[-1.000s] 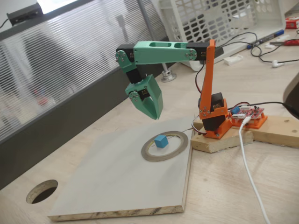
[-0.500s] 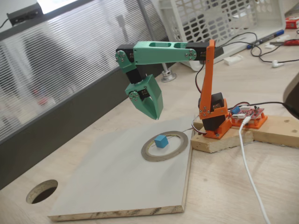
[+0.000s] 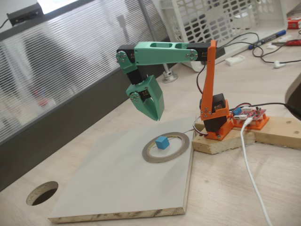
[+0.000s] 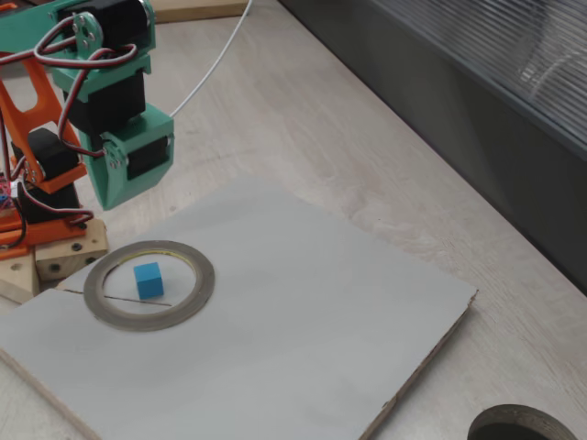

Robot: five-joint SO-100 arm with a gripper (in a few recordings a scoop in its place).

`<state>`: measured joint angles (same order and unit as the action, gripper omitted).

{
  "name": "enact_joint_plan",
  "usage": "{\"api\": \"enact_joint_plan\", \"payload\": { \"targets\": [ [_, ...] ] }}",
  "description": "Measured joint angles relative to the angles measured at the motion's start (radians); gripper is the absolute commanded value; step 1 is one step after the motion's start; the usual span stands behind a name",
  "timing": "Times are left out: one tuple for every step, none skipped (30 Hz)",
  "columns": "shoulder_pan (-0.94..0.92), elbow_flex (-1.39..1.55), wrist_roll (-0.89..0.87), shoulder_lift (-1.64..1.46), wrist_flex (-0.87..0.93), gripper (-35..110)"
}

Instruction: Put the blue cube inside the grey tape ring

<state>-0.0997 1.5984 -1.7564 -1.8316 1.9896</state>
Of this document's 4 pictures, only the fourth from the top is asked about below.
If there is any blue cube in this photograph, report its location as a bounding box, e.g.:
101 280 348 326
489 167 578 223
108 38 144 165
133 261 165 302

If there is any wooden base block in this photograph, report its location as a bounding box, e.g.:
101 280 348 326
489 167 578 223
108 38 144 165
34 218 110 281
0 250 42 306

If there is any red controller circuit board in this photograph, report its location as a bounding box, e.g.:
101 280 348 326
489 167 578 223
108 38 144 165
0 171 14 215

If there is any wooden plank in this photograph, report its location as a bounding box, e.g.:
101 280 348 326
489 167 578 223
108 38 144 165
153 0 249 24

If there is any white chipboard panel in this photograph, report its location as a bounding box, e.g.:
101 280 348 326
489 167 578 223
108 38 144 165
0 176 479 440

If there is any frosted glass desk partition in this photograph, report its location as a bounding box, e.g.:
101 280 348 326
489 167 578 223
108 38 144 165
278 0 587 297

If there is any red white black servo wire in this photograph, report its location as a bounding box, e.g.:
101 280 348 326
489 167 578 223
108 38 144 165
16 171 96 230
0 16 138 160

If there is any white usb cable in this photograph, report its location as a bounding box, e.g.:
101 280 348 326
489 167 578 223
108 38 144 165
169 0 254 119

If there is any grey ring of tape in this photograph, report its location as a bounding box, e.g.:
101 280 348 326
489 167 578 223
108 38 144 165
83 239 216 334

